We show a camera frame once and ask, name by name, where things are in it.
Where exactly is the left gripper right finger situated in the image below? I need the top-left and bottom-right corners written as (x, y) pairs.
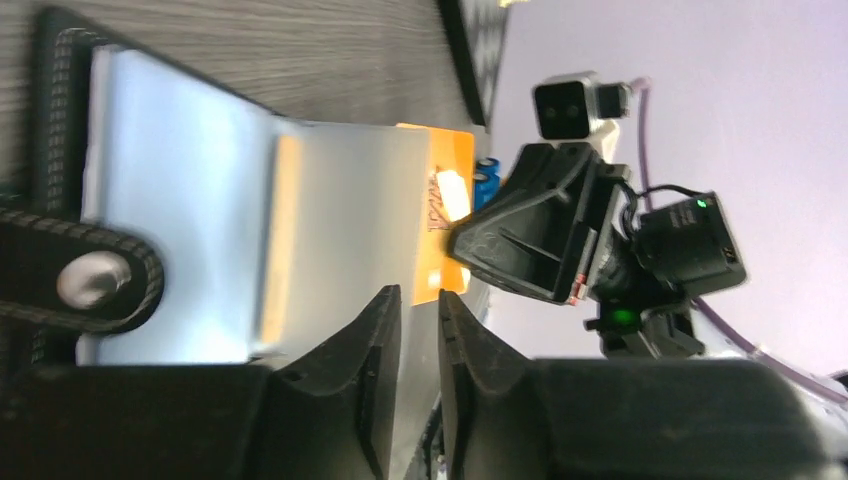
top-left (438, 292), bottom-right (847, 479)

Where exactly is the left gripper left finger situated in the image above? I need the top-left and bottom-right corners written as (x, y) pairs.
top-left (1, 285), bottom-right (401, 479)

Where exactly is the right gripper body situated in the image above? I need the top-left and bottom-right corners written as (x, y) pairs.
top-left (583, 181), bottom-right (746, 358)

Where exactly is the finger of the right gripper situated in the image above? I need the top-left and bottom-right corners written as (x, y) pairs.
top-left (447, 212), bottom-right (599, 305)
top-left (473, 142), bottom-right (630, 229)

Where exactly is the black leather card holder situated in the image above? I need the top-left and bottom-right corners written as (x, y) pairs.
top-left (0, 6), bottom-right (432, 369)

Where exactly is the black white chessboard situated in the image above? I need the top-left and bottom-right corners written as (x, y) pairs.
top-left (436, 0), bottom-right (510, 127)

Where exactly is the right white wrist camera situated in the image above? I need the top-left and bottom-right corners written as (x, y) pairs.
top-left (532, 71), bottom-right (635, 163)

